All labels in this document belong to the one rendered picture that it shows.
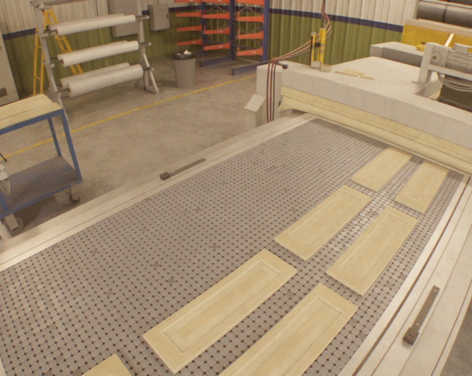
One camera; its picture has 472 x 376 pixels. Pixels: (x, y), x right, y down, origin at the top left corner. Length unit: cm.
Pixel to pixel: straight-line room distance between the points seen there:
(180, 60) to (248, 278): 566
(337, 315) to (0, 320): 136
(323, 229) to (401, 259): 41
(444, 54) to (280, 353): 294
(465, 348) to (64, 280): 250
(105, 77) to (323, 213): 501
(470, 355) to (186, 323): 199
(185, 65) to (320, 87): 407
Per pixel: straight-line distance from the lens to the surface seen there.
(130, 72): 628
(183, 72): 670
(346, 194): 192
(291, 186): 192
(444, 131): 267
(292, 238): 154
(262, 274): 137
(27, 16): 847
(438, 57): 339
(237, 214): 169
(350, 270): 147
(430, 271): 164
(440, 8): 617
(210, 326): 123
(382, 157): 242
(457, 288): 168
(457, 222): 204
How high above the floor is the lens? 193
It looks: 34 degrees down
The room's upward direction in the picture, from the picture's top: straight up
